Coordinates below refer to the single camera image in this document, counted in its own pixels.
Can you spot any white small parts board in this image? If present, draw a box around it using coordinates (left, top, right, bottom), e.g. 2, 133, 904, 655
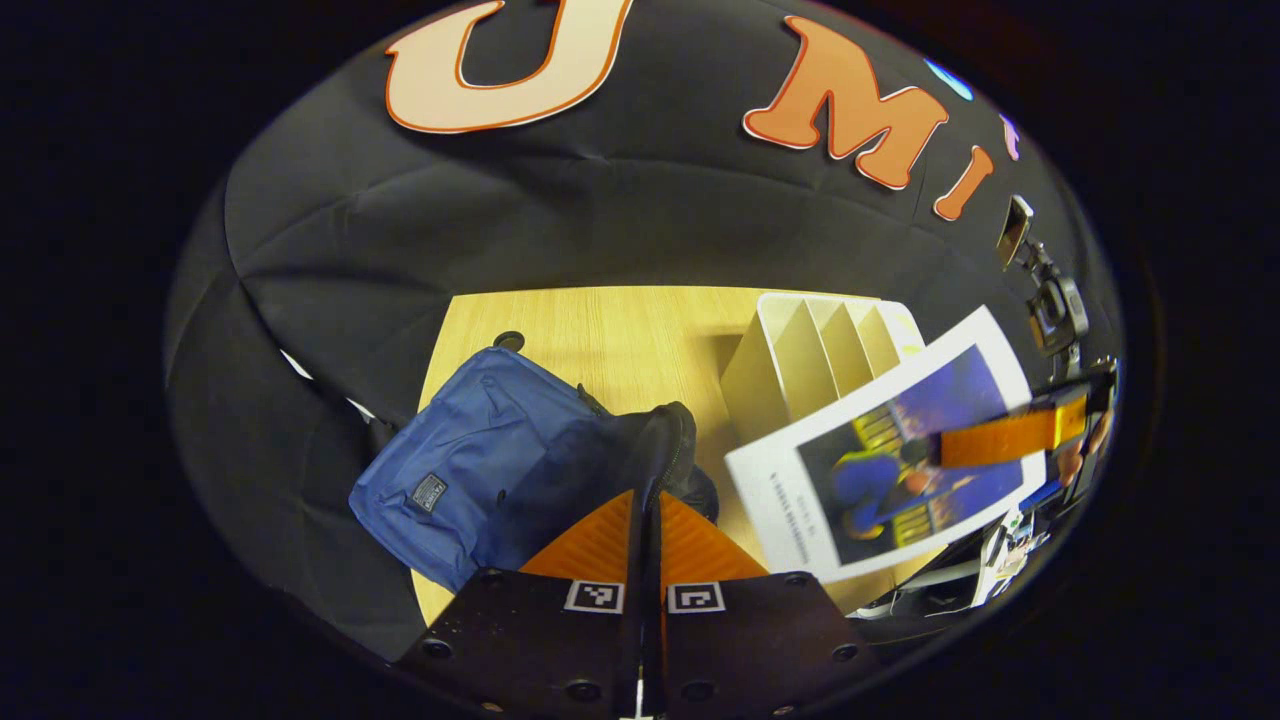
985, 505, 1051, 601

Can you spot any white bookshelf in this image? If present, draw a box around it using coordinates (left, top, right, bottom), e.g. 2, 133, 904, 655
720, 292, 926, 451

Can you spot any white book blue picture cover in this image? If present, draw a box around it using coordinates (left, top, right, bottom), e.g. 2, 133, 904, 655
724, 305, 1049, 587

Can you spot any black backdrop cloth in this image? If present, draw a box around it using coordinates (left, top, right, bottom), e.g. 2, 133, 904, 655
165, 0, 1121, 661

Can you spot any blue schoolbag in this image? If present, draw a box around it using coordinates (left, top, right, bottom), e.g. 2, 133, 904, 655
348, 345, 721, 593

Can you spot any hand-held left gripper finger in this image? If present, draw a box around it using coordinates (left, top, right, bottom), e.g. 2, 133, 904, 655
395, 488, 649, 720
648, 490, 883, 720

